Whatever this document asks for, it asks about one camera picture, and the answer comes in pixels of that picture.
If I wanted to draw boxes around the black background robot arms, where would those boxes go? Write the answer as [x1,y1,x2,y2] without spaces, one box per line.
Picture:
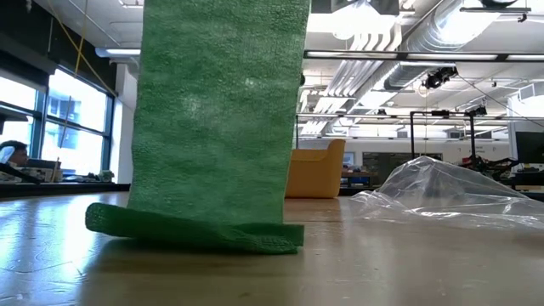
[461,155,519,175]

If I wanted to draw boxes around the green elastic bandage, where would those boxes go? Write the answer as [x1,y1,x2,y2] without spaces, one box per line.
[84,0,311,255]

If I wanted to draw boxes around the clear plastic bag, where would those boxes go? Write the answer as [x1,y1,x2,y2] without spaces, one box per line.
[348,155,544,230]

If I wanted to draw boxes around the black computer monitor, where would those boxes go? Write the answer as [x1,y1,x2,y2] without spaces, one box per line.
[515,130,544,165]

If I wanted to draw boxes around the yellow plastic bin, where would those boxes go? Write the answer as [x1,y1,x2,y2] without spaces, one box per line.
[285,139,346,199]

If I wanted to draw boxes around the person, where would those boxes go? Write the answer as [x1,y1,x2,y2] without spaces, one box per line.
[0,139,30,167]

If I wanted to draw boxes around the black background rig frame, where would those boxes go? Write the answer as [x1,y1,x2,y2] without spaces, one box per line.
[410,109,488,162]

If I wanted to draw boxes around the black ceiling track light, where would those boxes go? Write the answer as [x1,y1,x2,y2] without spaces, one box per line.
[423,66,459,89]

